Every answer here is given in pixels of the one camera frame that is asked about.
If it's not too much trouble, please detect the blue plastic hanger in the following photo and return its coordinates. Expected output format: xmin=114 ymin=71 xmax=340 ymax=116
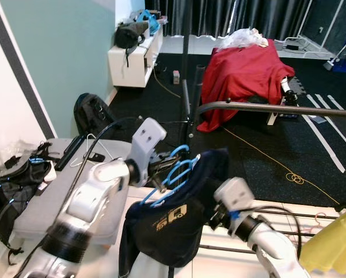
xmin=141 ymin=145 xmax=197 ymax=208

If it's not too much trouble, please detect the navy shirt with yellow print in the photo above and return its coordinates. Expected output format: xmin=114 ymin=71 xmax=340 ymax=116
xmin=118 ymin=148 xmax=230 ymax=277

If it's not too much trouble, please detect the small black device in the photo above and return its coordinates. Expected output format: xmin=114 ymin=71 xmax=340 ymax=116
xmin=86 ymin=152 xmax=105 ymax=163

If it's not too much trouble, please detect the black backpack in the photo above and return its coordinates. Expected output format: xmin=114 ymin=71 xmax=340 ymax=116
xmin=73 ymin=93 xmax=117 ymax=137

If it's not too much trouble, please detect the long black bar device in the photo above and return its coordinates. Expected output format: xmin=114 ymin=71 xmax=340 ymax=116
xmin=54 ymin=134 xmax=88 ymax=171

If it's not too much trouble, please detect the white shelf cabinet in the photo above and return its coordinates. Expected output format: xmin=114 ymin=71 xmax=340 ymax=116
xmin=108 ymin=23 xmax=164 ymax=87

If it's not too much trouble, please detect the yellow printed t-shirt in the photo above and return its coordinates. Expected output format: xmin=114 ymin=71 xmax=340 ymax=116
xmin=299 ymin=204 xmax=346 ymax=274

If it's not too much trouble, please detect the grey padded bench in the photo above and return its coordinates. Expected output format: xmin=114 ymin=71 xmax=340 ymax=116
xmin=11 ymin=138 xmax=139 ymax=247

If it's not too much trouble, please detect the red cloth cover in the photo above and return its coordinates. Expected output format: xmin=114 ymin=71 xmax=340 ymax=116
xmin=196 ymin=39 xmax=295 ymax=133

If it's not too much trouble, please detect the black metal clothes rack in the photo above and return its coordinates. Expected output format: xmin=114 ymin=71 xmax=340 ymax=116
xmin=179 ymin=0 xmax=346 ymax=255

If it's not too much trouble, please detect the black fabric bag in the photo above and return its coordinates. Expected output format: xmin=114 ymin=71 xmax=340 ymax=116
xmin=114 ymin=20 xmax=150 ymax=50

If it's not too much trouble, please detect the blue plastic bag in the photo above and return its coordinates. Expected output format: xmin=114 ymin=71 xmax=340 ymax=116
xmin=139 ymin=9 xmax=161 ymax=34

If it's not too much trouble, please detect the white and black machine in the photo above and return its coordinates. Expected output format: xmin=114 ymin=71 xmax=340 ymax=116
xmin=279 ymin=75 xmax=304 ymax=108

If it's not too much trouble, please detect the white plastic bag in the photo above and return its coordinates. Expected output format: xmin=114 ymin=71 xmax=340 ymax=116
xmin=218 ymin=28 xmax=270 ymax=50

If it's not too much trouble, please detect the black power adapter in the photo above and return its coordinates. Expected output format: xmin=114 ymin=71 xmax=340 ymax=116
xmin=283 ymin=36 xmax=312 ymax=53

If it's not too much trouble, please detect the blue headed floor mop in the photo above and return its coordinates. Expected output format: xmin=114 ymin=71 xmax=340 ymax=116
xmin=325 ymin=29 xmax=346 ymax=73

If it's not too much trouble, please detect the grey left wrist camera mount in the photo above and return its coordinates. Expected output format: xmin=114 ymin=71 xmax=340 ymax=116
xmin=128 ymin=118 xmax=168 ymax=174

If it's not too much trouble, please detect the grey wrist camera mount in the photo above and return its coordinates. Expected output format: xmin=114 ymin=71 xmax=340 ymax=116
xmin=128 ymin=118 xmax=168 ymax=174
xmin=214 ymin=177 xmax=255 ymax=224

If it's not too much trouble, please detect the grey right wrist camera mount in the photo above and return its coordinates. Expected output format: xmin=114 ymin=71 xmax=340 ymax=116
xmin=214 ymin=177 xmax=255 ymax=224

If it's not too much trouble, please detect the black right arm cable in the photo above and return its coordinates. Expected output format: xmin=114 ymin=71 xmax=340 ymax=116
xmin=240 ymin=204 xmax=304 ymax=261

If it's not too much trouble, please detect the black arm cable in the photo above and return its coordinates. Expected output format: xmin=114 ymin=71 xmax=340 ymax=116
xmin=240 ymin=204 xmax=304 ymax=261
xmin=14 ymin=116 xmax=140 ymax=276

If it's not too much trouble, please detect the white wire hanger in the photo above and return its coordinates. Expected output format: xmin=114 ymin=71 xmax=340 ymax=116
xmin=69 ymin=133 xmax=113 ymax=169

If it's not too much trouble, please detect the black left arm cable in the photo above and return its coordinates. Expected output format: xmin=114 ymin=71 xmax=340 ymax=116
xmin=14 ymin=116 xmax=140 ymax=276

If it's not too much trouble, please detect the thin yellow floor cable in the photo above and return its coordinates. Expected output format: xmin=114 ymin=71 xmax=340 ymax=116
xmin=222 ymin=127 xmax=341 ymax=206

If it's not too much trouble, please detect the black strap harness pile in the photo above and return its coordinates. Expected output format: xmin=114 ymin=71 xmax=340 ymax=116
xmin=0 ymin=142 xmax=58 ymax=255

